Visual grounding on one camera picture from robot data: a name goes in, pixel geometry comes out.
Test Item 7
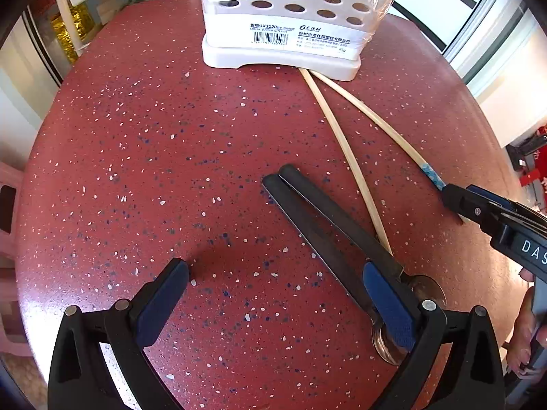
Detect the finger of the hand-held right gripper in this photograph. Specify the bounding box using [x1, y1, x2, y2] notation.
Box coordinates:
[441, 183, 506, 236]
[466, 184, 547, 228]

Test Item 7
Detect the blue patterned bamboo chopstick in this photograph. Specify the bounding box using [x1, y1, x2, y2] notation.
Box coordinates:
[312, 70, 447, 191]

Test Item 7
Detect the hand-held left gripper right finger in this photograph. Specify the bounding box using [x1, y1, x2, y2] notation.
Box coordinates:
[362, 260, 507, 410]

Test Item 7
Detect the person's right hand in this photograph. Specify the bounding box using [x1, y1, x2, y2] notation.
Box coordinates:
[505, 268, 537, 375]

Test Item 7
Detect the black handled metal spoon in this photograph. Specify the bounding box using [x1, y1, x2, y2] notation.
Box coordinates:
[262, 174, 411, 366]
[278, 163, 447, 308]

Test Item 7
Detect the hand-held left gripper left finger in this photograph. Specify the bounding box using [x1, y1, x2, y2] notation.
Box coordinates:
[47, 257, 190, 410]

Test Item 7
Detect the white plastic utensil holder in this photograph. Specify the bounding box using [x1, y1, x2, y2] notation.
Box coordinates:
[199, 0, 406, 82]

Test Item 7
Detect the golden foil sheet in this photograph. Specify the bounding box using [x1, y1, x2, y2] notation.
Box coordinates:
[49, 4, 97, 58]

